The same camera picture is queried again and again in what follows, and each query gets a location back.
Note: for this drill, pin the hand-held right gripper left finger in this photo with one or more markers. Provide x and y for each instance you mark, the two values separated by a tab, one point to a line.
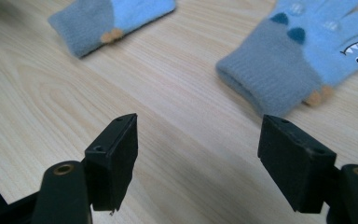
113	165

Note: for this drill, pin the blue grey knitted monster glove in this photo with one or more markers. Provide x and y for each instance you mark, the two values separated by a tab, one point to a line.
87	23
279	65

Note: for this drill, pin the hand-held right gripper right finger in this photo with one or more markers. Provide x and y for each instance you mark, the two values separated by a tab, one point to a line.
292	161

